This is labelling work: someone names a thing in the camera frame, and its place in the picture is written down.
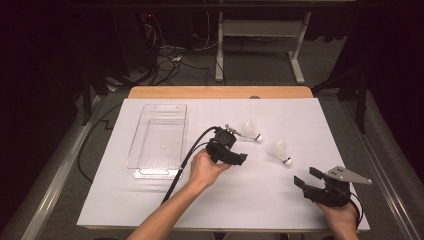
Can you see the white metal desk frame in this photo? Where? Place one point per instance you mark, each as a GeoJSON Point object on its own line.
{"type": "Point", "coordinates": [263, 28]}

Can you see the aluminium floor rail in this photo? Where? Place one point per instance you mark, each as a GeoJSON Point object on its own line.
{"type": "Point", "coordinates": [388, 193]}
{"type": "Point", "coordinates": [61, 173]}

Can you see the black equipment with red light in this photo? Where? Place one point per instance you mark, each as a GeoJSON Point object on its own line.
{"type": "Point", "coordinates": [136, 43]}

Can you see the white shuttlecock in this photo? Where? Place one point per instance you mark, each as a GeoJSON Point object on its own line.
{"type": "Point", "coordinates": [279, 150]}
{"type": "Point", "coordinates": [250, 130]}

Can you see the person's left hand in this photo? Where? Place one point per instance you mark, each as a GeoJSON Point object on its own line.
{"type": "Point", "coordinates": [203, 171]}

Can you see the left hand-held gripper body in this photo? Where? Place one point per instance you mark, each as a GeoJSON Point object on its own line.
{"type": "Point", "coordinates": [221, 146]}

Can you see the white board sheet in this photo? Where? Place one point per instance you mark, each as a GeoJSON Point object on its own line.
{"type": "Point", "coordinates": [266, 206]}

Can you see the dark round table grommet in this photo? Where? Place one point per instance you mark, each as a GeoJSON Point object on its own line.
{"type": "Point", "coordinates": [255, 97]}

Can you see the black metal stand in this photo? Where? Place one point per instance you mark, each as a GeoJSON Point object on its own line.
{"type": "Point", "coordinates": [361, 106]}
{"type": "Point", "coordinates": [87, 100]}

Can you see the person's right hand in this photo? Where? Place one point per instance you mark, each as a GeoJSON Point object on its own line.
{"type": "Point", "coordinates": [343, 221]}

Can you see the clear plastic container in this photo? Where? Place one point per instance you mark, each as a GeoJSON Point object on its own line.
{"type": "Point", "coordinates": [156, 153]}

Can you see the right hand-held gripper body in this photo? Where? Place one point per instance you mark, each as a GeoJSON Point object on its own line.
{"type": "Point", "coordinates": [330, 193]}

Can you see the wooden table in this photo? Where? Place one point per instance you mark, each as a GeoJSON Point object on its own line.
{"type": "Point", "coordinates": [216, 92]}

